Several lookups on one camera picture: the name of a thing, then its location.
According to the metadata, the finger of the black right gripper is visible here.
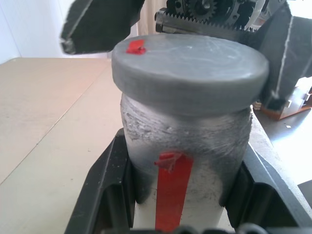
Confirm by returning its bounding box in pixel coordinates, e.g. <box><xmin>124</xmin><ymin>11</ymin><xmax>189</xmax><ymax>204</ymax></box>
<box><xmin>59</xmin><ymin>0</ymin><xmax>145</xmax><ymax>55</ymax></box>
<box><xmin>237</xmin><ymin>4</ymin><xmax>312</xmax><ymax>111</ymax></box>

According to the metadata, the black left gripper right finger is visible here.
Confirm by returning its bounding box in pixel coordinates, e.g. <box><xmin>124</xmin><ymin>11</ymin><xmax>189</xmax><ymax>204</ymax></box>
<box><xmin>218</xmin><ymin>143</ymin><xmax>312</xmax><ymax>234</ymax></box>

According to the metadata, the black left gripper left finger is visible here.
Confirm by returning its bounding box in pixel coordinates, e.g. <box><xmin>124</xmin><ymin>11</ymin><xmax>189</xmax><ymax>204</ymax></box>
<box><xmin>63</xmin><ymin>128</ymin><xmax>137</xmax><ymax>234</ymax></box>

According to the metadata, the grey round jar lid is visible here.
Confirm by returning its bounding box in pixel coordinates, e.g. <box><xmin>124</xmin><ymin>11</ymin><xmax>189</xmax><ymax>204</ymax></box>
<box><xmin>111</xmin><ymin>34</ymin><xmax>270</xmax><ymax>117</ymax></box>

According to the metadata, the grey jar with red tape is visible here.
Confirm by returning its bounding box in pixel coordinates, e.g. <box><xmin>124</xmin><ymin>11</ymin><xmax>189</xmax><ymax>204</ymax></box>
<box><xmin>120</xmin><ymin>92</ymin><xmax>253</xmax><ymax>231</ymax></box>

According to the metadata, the orange and white box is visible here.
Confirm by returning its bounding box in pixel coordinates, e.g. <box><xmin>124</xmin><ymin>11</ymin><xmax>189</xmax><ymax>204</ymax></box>
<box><xmin>253</xmin><ymin>76</ymin><xmax>312</xmax><ymax>120</ymax></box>

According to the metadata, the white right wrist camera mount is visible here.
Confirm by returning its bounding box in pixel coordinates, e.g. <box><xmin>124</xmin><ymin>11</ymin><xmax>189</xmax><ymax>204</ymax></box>
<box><xmin>248</xmin><ymin>0</ymin><xmax>272</xmax><ymax>26</ymax></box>

